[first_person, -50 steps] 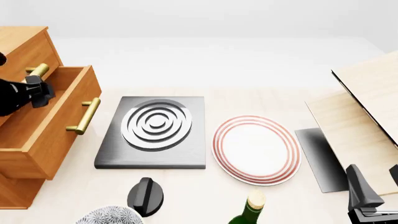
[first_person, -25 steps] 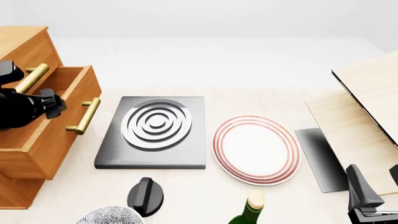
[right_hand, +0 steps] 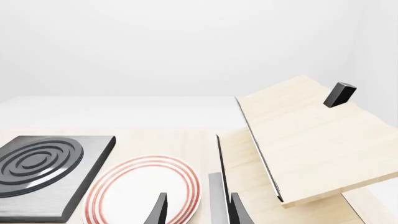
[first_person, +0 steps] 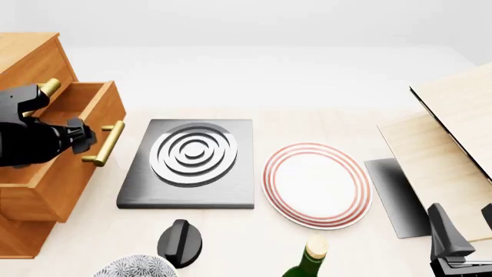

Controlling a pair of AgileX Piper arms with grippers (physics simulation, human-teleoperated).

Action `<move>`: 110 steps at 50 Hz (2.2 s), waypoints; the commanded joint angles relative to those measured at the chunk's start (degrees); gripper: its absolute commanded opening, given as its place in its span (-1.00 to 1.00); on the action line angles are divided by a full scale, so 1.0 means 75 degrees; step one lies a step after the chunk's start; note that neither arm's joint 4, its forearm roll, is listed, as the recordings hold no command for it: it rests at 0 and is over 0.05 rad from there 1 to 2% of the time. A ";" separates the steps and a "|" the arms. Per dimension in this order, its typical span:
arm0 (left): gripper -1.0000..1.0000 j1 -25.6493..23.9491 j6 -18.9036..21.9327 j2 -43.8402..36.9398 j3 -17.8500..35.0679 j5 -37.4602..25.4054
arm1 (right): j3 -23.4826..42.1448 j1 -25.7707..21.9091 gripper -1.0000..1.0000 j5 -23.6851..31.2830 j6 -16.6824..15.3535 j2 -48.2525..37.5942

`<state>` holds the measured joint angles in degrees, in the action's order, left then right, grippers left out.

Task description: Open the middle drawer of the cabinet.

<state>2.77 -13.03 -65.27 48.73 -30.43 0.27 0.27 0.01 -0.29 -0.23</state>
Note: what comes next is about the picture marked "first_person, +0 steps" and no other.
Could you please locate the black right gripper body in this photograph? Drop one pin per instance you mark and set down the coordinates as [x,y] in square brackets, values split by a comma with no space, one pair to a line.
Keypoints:
[461,268]

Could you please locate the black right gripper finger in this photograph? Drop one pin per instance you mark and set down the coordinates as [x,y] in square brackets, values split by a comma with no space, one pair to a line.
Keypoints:
[488,216]
[446,236]

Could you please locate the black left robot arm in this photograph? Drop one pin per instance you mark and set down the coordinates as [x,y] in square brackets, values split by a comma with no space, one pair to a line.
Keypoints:
[27,144]

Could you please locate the wooden cabinet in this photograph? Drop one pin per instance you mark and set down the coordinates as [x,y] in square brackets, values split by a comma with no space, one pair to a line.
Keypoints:
[23,239]

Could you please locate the dark grey flat panel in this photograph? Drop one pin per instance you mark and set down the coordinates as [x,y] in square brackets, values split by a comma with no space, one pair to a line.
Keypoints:
[396,196]

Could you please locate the pale wooden box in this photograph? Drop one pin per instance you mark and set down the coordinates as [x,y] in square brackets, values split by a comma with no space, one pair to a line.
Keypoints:
[434,161]

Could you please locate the white plate with red rings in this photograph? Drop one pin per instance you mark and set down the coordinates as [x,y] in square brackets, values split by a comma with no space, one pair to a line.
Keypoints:
[315,184]

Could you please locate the green bottle with cork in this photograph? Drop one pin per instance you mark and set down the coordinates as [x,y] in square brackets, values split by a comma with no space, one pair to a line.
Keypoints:
[307,262]

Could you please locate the round black stove knob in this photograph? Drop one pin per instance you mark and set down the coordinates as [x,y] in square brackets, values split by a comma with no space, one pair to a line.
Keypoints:
[178,245]

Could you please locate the flat black stove plate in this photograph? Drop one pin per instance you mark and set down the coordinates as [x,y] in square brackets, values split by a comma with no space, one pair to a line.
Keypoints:
[146,184]

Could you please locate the patterned grey white bowl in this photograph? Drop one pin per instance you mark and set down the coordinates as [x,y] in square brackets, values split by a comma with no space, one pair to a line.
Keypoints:
[134,267]

